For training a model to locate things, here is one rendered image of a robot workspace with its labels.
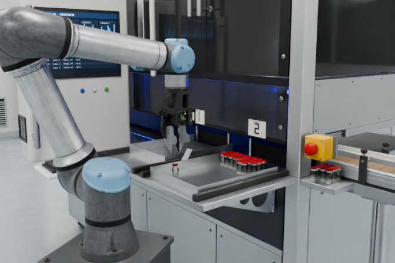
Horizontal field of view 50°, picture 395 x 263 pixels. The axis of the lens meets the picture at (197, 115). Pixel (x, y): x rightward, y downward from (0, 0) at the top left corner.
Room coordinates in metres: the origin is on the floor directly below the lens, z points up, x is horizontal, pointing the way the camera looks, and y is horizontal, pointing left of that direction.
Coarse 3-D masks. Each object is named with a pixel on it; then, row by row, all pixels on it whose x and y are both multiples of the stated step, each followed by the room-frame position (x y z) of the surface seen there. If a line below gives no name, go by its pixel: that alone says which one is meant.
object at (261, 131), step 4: (252, 120) 1.51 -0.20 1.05; (256, 120) 1.49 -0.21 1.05; (252, 124) 1.51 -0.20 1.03; (260, 124) 1.48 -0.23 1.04; (264, 124) 1.47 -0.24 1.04; (252, 128) 1.51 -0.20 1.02; (260, 128) 1.48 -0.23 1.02; (264, 128) 1.46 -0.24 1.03; (248, 132) 1.53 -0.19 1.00; (252, 132) 1.51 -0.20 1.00; (256, 132) 1.49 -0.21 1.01; (260, 132) 1.48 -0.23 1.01; (264, 132) 1.46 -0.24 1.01; (256, 136) 1.49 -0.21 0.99; (260, 136) 1.48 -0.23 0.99; (264, 136) 1.46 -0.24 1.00
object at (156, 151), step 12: (132, 144) 1.70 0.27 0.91; (144, 144) 1.74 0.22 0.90; (156, 144) 1.78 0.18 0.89; (192, 144) 1.83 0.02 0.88; (204, 144) 1.83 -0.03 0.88; (228, 144) 1.69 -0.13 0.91; (144, 156) 1.61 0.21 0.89; (156, 156) 1.54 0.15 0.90; (168, 156) 1.51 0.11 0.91; (180, 156) 1.54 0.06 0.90
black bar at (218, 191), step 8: (264, 176) 1.31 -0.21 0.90; (272, 176) 1.32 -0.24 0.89; (280, 176) 1.35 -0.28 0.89; (232, 184) 1.22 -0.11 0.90; (240, 184) 1.23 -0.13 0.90; (248, 184) 1.26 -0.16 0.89; (256, 184) 1.28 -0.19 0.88; (200, 192) 1.16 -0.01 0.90; (208, 192) 1.16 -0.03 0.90; (216, 192) 1.17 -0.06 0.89; (224, 192) 1.19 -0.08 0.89; (192, 200) 1.14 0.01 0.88; (200, 200) 1.14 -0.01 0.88
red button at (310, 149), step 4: (308, 144) 1.28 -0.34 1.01; (312, 144) 1.27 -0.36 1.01; (304, 148) 1.29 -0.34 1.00; (308, 148) 1.27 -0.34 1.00; (312, 148) 1.27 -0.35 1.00; (316, 148) 1.27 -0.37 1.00; (304, 152) 1.29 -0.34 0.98; (308, 152) 1.27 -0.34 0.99; (312, 152) 1.27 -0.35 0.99; (316, 152) 1.27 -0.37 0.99
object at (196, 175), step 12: (204, 156) 1.50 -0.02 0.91; (216, 156) 1.54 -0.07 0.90; (156, 168) 1.37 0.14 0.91; (168, 168) 1.40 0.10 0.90; (180, 168) 1.44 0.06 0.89; (192, 168) 1.45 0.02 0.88; (204, 168) 1.45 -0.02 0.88; (216, 168) 1.45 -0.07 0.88; (228, 168) 1.45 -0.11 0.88; (276, 168) 1.36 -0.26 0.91; (168, 180) 1.28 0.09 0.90; (180, 180) 1.22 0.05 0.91; (192, 180) 1.32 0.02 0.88; (204, 180) 1.32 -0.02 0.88; (216, 180) 1.32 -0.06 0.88; (228, 180) 1.23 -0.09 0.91; (240, 180) 1.26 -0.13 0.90; (192, 192) 1.18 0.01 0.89
